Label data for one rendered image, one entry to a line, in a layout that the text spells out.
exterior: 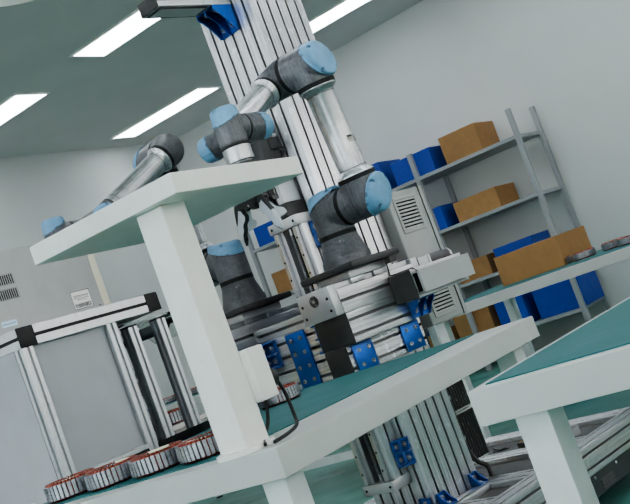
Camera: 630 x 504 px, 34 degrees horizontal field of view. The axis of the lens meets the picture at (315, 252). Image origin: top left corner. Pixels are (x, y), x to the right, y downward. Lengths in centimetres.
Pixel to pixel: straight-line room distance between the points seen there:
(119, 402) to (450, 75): 744
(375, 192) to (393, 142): 691
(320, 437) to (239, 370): 17
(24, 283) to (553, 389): 151
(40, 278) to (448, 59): 735
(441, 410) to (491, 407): 207
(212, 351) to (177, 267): 15
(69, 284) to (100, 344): 23
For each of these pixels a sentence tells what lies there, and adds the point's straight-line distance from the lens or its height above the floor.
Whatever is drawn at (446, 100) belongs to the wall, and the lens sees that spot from 963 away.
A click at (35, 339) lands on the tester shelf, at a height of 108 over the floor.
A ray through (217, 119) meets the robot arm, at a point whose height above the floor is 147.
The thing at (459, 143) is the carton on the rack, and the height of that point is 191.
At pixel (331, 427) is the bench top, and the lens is 175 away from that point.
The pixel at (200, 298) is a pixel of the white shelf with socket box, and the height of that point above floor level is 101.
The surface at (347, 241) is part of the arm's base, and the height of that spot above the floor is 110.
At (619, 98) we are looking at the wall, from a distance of 902.
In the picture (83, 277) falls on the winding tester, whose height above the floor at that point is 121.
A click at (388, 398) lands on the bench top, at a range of 190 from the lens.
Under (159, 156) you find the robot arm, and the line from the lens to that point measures 345.
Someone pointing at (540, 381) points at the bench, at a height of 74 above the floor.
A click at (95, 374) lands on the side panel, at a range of 245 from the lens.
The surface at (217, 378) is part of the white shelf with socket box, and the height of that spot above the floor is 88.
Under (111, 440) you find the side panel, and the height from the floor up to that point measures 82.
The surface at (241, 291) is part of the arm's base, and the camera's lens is 343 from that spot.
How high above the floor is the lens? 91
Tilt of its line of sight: 4 degrees up
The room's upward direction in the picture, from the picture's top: 20 degrees counter-clockwise
